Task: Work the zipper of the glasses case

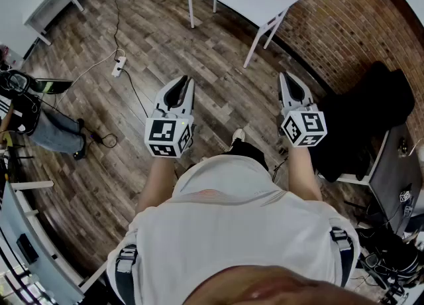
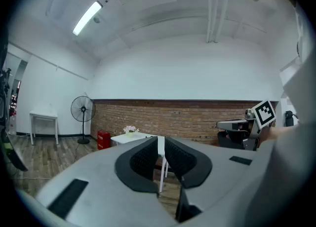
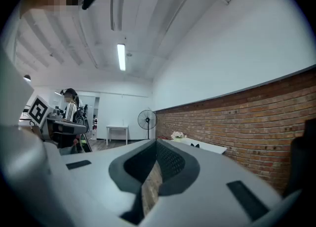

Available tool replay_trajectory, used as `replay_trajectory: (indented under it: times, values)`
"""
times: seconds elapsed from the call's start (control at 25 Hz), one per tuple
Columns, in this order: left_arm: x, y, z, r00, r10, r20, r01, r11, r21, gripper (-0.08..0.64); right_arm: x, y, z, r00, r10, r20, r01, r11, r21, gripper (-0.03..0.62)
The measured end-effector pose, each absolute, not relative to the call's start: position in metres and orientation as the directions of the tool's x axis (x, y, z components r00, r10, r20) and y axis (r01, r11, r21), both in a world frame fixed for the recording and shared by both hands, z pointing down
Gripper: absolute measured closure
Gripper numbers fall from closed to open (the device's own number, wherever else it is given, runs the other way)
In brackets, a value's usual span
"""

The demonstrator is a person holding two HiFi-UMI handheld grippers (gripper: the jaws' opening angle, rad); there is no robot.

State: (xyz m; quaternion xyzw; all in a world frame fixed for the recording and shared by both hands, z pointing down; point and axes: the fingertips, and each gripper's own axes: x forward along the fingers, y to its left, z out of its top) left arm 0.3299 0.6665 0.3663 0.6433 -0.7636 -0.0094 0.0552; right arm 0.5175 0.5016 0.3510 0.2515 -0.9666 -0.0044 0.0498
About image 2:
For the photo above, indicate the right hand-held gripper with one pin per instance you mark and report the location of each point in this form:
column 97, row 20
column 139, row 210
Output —
column 264, row 113

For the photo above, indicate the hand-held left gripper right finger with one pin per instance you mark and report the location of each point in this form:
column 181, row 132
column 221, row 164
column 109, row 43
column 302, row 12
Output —
column 187, row 166

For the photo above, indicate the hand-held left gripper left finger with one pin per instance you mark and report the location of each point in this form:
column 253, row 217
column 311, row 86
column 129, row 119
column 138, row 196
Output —
column 138, row 169

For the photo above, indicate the person's right forearm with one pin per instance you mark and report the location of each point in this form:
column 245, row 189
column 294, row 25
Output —
column 276, row 133

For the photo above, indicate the white square table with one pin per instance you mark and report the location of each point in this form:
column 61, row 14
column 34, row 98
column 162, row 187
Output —
column 128, row 138

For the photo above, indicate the pink artificial flowers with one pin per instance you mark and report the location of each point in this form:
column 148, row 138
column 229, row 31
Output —
column 130, row 129

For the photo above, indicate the red plastic crate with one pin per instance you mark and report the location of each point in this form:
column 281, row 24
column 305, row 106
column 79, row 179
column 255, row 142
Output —
column 103, row 139

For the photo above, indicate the black standing fan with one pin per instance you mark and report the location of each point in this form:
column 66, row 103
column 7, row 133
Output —
column 83, row 108

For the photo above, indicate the small white side table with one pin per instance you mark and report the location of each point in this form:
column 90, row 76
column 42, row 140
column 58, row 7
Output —
column 44, row 115

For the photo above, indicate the white ceiling pipes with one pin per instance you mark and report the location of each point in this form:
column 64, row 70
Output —
column 214, row 16

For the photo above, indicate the black equipment stand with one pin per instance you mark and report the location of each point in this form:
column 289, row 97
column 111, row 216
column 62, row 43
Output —
column 7, row 144

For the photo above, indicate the round smoke detector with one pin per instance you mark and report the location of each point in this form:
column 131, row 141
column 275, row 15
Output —
column 96, row 20

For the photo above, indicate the long ceiling light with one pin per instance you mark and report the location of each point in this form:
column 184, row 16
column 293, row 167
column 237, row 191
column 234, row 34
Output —
column 87, row 18

